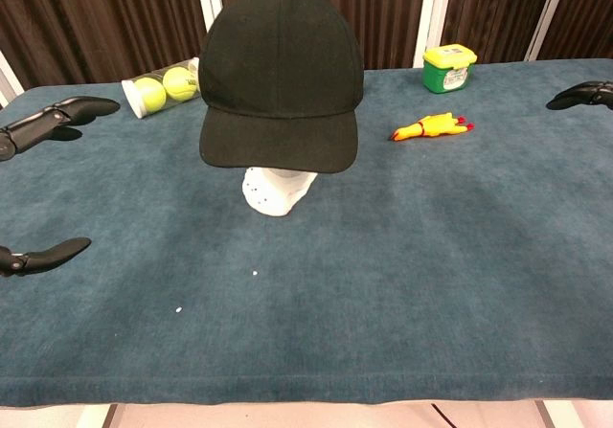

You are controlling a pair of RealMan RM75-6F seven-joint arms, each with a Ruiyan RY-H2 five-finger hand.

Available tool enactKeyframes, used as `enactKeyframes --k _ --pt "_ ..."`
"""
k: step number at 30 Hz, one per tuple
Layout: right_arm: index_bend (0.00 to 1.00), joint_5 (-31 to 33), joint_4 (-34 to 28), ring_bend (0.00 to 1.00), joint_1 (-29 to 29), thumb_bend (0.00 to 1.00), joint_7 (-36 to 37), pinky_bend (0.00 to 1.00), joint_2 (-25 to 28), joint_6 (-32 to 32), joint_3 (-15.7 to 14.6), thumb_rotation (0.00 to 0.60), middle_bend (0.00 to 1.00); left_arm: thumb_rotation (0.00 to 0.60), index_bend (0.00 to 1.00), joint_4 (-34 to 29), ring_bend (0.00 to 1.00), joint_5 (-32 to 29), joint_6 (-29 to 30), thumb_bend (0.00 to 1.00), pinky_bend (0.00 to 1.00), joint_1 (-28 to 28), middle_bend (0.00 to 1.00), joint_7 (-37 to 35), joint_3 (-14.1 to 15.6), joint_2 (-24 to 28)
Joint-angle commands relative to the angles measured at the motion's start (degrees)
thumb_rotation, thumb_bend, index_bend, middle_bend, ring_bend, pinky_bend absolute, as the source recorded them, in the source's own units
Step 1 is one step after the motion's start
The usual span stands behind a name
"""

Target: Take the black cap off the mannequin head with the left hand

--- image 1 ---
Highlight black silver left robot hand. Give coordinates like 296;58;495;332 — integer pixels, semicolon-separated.
0;96;121;278

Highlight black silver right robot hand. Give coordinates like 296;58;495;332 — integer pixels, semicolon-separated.
546;80;613;111

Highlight black baseball cap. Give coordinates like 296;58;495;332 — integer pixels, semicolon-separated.
197;0;365;174

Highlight white mannequin head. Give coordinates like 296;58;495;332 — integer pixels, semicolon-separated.
241;165;320;218

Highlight clear tennis ball tube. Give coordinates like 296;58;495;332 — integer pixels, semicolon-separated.
121;56;201;120

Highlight yellow tennis ball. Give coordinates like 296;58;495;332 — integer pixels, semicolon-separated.
162;66;200;102
133;77;168;115

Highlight brown pleated curtain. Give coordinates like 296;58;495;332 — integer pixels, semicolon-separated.
0;0;613;92

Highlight green container yellow lid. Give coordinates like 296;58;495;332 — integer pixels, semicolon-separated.
421;43;479;95

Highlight yellow rubber chicken toy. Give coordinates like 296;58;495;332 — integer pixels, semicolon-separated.
388;112;476;142

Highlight blue table cloth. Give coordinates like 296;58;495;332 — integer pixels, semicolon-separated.
0;57;613;408

